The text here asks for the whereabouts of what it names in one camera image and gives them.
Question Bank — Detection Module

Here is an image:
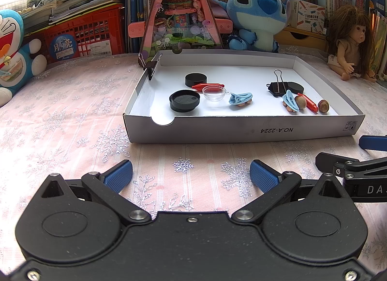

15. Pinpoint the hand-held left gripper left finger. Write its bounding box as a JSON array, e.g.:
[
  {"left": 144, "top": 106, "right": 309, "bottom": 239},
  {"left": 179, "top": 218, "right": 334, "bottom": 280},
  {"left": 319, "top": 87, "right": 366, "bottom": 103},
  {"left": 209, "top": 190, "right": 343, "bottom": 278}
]
[{"left": 32, "top": 159, "right": 152, "bottom": 226}]

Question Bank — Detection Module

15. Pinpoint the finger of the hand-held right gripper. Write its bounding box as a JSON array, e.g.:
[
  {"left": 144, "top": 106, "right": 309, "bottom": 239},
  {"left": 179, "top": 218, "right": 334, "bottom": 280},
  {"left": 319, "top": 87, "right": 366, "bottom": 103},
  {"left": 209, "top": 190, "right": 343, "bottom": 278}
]
[
  {"left": 359, "top": 135, "right": 387, "bottom": 151},
  {"left": 315, "top": 152, "right": 387, "bottom": 177}
]

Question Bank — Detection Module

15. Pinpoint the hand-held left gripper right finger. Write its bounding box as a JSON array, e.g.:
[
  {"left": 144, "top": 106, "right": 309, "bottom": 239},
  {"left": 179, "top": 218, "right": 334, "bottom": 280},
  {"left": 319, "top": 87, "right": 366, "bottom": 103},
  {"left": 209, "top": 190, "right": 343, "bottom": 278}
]
[{"left": 230, "top": 160, "right": 353, "bottom": 225}]

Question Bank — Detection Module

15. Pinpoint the red toy crayon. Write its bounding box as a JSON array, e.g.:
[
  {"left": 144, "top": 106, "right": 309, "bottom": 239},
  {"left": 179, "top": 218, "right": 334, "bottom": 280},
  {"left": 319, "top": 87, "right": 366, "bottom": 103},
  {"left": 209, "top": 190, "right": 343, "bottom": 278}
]
[
  {"left": 297, "top": 93, "right": 319, "bottom": 114},
  {"left": 192, "top": 83, "right": 226, "bottom": 91}
]

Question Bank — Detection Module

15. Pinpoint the white cardboard box tray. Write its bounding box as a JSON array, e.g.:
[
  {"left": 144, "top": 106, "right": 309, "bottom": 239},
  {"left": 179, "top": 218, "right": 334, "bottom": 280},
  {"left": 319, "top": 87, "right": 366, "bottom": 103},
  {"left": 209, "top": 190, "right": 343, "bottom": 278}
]
[{"left": 123, "top": 49, "right": 365, "bottom": 143}]

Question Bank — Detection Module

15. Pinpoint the blue bear hair clip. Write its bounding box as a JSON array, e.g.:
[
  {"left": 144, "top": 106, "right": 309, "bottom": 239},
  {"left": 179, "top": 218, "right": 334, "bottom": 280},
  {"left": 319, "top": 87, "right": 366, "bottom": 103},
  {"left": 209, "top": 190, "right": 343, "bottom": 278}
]
[
  {"left": 228, "top": 91, "right": 253, "bottom": 108},
  {"left": 282, "top": 90, "right": 300, "bottom": 114}
]

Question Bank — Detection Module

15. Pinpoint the black disc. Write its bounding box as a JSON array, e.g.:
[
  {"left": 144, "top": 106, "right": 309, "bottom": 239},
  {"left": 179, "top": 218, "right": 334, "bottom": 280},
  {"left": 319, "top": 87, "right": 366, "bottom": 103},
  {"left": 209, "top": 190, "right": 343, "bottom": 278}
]
[{"left": 286, "top": 81, "right": 305, "bottom": 94}]

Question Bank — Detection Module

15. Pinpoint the large black binder clip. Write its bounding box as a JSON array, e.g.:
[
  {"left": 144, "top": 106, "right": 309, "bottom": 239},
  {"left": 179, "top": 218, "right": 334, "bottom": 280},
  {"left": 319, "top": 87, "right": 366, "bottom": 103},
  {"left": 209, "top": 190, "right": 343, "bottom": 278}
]
[{"left": 266, "top": 69, "right": 289, "bottom": 98}]

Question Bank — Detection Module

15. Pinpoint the clear plastic dish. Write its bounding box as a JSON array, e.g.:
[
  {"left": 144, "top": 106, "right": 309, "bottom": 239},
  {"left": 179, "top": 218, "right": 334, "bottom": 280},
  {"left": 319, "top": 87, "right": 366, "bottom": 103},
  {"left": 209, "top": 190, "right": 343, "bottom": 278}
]
[{"left": 202, "top": 85, "right": 232, "bottom": 103}]

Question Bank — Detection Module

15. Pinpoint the black round lid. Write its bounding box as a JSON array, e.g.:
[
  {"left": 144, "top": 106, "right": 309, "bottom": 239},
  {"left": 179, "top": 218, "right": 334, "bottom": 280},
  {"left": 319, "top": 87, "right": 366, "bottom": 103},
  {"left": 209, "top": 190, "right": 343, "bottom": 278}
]
[{"left": 169, "top": 89, "right": 201, "bottom": 114}]

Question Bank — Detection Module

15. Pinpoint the thick black puck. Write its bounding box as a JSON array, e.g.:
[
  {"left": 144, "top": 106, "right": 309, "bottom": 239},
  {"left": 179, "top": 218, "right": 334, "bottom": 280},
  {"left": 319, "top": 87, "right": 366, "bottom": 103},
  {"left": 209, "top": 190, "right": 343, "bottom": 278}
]
[{"left": 185, "top": 72, "right": 208, "bottom": 88}]

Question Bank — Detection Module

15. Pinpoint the white pipe rack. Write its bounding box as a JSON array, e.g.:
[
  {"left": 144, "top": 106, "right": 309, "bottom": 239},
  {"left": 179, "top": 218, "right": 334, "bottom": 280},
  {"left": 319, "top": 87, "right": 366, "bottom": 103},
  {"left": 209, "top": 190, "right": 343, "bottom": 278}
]
[{"left": 373, "top": 57, "right": 387, "bottom": 83}]

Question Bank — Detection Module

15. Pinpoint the row of thin picture books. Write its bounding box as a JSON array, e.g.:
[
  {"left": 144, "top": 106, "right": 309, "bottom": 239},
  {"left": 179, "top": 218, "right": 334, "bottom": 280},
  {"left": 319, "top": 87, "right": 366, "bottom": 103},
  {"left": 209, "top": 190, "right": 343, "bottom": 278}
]
[{"left": 363, "top": 6, "right": 387, "bottom": 73}]

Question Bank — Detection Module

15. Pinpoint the brown-haired doll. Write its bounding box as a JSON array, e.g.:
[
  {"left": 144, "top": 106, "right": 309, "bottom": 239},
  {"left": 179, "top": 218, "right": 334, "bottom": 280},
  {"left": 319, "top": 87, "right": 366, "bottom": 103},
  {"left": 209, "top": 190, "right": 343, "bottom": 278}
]
[{"left": 327, "top": 4, "right": 378, "bottom": 83}]

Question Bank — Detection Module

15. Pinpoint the small black binder clip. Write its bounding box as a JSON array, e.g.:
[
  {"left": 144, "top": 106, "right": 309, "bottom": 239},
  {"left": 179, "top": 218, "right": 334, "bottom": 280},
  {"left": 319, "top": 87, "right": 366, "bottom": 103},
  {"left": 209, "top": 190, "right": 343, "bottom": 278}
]
[{"left": 138, "top": 53, "right": 164, "bottom": 81}]

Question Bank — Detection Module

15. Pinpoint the wooden desk drawer organizer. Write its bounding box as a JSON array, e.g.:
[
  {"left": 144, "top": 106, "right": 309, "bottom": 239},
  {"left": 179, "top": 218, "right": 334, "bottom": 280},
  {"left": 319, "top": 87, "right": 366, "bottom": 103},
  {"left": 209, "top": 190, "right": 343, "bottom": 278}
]
[{"left": 274, "top": 25, "right": 330, "bottom": 52}]

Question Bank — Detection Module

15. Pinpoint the white printed carton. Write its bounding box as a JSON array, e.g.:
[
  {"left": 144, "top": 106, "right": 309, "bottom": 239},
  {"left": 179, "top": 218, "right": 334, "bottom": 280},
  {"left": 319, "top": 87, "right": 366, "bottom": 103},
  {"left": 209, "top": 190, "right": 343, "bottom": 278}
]
[{"left": 295, "top": 0, "right": 327, "bottom": 35}]

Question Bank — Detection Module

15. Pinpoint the red plastic crate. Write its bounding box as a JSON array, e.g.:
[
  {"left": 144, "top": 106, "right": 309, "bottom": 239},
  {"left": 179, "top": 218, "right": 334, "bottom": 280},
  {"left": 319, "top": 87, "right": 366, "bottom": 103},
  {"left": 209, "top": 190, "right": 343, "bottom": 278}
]
[{"left": 39, "top": 6, "right": 127, "bottom": 64}]

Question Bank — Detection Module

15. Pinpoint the blue robot cat plush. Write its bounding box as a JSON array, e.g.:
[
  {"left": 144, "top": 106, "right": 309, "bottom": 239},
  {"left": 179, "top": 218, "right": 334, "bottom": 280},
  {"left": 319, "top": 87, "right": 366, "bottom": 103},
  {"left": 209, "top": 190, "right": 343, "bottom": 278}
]
[{"left": 0, "top": 9, "right": 48, "bottom": 107}]

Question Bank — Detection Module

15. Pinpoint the blue alien plush toy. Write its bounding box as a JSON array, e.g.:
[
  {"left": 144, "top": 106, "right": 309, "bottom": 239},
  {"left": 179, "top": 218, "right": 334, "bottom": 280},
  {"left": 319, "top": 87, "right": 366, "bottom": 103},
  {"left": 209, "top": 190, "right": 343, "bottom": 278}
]
[{"left": 208, "top": 0, "right": 291, "bottom": 53}]

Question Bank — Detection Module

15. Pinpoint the pink triangular miniature house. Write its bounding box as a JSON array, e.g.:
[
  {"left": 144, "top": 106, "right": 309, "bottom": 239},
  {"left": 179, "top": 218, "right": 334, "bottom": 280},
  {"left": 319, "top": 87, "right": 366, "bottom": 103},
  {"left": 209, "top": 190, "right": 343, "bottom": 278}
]
[{"left": 127, "top": 0, "right": 233, "bottom": 59}]

